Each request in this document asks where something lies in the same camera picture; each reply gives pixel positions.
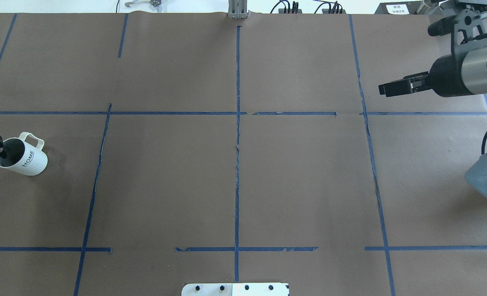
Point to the white mug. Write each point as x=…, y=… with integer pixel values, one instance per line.
x=24, y=155

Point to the white pedestal column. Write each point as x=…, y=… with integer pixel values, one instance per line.
x=236, y=289

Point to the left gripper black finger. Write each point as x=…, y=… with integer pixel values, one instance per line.
x=3, y=154

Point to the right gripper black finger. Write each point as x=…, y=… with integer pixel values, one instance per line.
x=407, y=85

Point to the aluminium frame post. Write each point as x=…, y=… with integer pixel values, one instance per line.
x=237, y=9

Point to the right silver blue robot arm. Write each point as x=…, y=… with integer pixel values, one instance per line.
x=473, y=68

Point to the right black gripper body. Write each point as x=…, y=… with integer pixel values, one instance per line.
x=445, y=78

